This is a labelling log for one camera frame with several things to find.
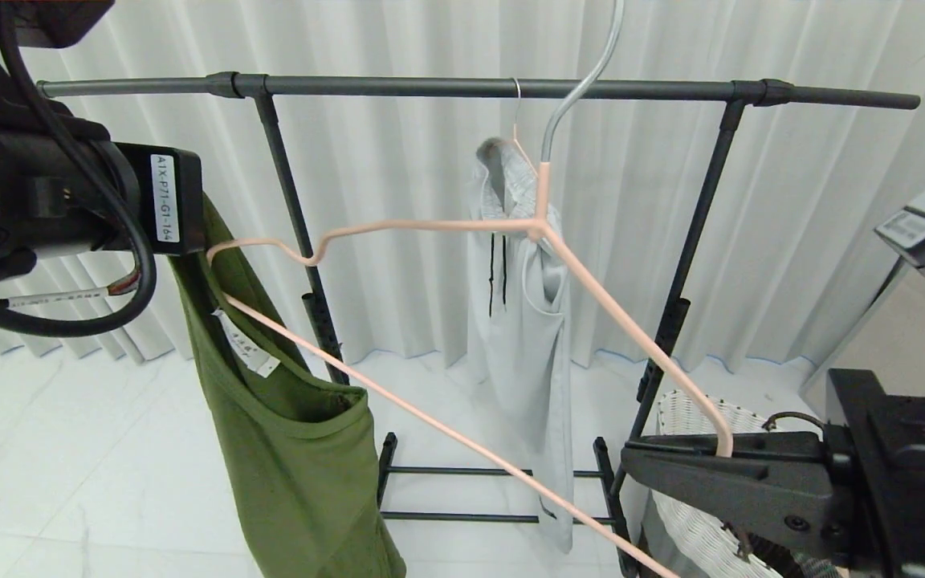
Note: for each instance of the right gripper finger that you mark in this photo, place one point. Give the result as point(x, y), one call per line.
point(751, 490)

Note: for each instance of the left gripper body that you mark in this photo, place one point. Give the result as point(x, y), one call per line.
point(133, 193)

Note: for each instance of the white laundry basket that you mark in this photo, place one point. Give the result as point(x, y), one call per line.
point(703, 530)

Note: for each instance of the pale grey shorts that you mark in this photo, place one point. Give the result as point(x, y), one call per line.
point(523, 361)

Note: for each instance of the green garment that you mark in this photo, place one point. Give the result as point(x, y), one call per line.
point(302, 466)

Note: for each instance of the pink clothes hanger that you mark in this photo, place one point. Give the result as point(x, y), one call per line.
point(516, 120)
point(430, 227)

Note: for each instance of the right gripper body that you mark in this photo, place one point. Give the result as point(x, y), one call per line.
point(912, 482)

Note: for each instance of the black clothes rack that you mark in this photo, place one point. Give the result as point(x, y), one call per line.
point(398, 86)

